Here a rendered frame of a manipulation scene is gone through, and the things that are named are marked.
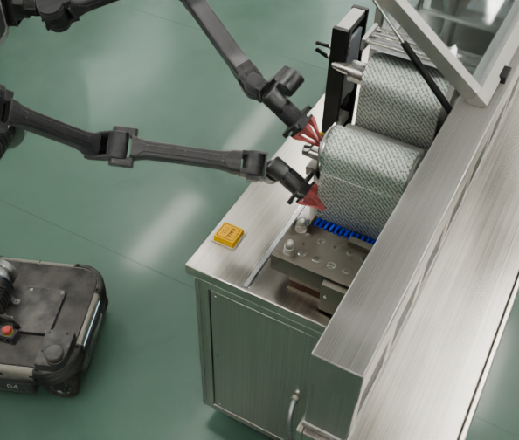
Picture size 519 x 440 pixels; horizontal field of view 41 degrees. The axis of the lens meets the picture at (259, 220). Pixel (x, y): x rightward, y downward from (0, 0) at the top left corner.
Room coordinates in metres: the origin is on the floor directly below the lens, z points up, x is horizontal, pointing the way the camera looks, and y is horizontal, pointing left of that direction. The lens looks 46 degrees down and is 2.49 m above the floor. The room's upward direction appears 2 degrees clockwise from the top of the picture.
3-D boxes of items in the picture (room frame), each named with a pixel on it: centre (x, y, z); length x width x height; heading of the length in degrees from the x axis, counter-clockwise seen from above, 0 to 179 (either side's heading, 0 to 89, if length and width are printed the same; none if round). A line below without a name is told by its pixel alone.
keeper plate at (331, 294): (1.16, -0.22, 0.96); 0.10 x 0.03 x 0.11; 63
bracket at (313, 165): (1.54, -0.17, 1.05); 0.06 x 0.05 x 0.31; 63
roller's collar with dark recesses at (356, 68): (1.72, -0.28, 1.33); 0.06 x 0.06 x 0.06; 63
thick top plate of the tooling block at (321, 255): (1.25, -0.25, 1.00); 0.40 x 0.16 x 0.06; 63
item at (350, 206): (1.38, -0.27, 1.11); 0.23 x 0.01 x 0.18; 63
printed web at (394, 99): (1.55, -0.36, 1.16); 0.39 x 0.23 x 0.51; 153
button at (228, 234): (1.45, 0.09, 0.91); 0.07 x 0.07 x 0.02; 63
